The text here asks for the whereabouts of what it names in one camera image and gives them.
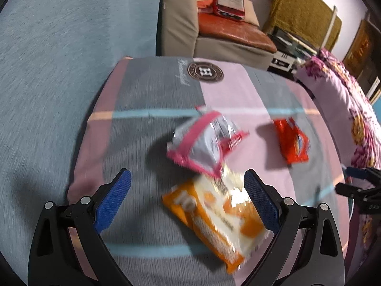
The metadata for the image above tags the gold framed picture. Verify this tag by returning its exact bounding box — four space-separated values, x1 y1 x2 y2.
342 19 377 76

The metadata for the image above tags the beige pillow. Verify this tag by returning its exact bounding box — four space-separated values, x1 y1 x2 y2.
242 0 260 27

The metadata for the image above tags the olive green blanket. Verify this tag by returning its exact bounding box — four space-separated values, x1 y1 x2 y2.
262 0 343 51

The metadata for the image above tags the red orange snack packet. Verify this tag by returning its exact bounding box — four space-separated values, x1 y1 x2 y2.
273 117 311 165

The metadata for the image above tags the beige sofa with orange seat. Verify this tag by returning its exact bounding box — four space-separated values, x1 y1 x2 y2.
156 0 278 72

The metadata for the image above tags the floral pink bed blanket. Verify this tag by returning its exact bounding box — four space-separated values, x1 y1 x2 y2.
293 48 381 275

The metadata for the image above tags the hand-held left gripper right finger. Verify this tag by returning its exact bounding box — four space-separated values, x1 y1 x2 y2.
243 170 346 286

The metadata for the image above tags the plaid pink grey tablecloth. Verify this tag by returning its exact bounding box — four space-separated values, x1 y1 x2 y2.
67 56 355 286

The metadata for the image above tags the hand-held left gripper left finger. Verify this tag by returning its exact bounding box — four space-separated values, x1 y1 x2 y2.
28 168 133 286

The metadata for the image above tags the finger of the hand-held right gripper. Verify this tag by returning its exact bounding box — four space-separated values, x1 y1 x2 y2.
335 183 381 203
345 167 381 185

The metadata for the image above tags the pink and white snack packet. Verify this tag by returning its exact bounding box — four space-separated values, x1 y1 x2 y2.
166 106 250 180

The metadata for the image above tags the orange and white snack packet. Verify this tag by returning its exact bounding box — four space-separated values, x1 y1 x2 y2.
161 167 267 275

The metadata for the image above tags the white and black side table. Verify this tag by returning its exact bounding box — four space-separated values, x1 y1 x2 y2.
266 25 319 76

